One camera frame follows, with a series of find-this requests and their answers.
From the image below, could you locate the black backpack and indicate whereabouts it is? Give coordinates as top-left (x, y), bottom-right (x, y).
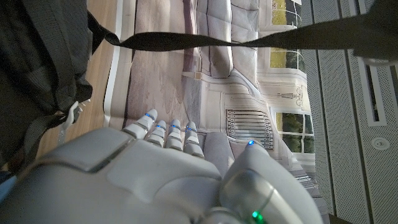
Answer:
top-left (0, 0), bottom-right (398, 175)

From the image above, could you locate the white round ceiling fixture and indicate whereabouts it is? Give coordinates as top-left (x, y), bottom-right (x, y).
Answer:
top-left (371, 136), bottom-right (391, 152)

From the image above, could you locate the printed room backdrop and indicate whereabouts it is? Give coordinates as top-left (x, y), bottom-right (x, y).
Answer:
top-left (102, 0), bottom-right (330, 224)

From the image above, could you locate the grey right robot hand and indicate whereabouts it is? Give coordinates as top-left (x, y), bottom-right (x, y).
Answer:
top-left (0, 108), bottom-right (324, 224)

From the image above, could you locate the long ceiling slot vent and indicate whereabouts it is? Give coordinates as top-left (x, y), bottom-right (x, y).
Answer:
top-left (356, 57), bottom-right (398, 127)

